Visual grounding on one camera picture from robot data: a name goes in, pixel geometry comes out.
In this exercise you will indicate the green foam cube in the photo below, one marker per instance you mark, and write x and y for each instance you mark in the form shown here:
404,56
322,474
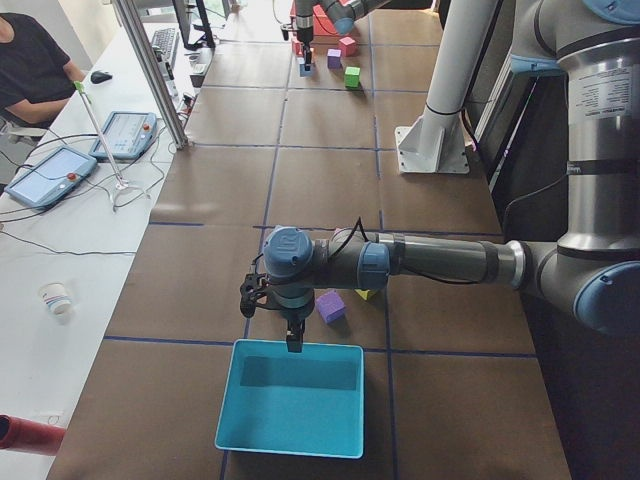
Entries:
352,77

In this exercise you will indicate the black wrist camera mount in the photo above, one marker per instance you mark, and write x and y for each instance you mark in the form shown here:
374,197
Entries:
256,292

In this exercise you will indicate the paper cup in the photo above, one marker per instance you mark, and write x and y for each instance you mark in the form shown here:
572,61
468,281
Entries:
57,300

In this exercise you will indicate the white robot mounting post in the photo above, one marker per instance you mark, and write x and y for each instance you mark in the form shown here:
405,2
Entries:
434,143

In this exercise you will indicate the yellow foam cube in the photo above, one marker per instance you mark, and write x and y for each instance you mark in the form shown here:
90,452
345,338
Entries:
368,294

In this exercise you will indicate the black computer mouse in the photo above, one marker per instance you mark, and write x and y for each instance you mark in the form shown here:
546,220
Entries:
98,77

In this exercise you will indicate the blue teach pendant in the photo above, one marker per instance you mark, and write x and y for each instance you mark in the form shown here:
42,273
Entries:
52,178
129,134

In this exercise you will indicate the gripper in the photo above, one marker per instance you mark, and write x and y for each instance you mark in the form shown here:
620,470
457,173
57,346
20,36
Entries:
295,315
303,31

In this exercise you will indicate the blue teach pendant near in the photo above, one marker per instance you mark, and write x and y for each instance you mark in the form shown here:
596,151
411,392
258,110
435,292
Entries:
52,178

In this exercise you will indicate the light blue foam cube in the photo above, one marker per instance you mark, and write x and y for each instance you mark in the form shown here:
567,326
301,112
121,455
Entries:
306,69

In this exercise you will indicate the metal rod stand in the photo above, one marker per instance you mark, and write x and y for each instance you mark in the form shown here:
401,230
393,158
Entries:
122,185

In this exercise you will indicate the aluminium frame post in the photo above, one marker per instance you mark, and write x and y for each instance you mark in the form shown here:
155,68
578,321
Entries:
142,48

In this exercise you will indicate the teal plastic tray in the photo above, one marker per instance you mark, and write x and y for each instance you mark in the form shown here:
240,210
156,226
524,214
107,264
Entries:
309,403

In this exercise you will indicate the purple foam cube near tray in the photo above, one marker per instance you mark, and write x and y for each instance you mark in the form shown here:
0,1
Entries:
330,306

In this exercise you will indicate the blue teach pendant far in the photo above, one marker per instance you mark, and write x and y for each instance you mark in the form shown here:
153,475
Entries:
129,134

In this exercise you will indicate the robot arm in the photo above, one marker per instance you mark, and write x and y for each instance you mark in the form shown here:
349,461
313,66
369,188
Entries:
342,16
573,243

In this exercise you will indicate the black keyboard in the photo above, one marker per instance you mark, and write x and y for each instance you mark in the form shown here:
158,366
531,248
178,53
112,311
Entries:
165,41

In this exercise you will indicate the person in black shirt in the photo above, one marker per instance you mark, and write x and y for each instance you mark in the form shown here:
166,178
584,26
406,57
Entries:
37,76

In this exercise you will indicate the red cylinder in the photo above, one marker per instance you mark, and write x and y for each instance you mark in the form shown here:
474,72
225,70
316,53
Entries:
26,436

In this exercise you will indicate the dark pink foam cube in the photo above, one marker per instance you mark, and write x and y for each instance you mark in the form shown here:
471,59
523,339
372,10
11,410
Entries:
296,47

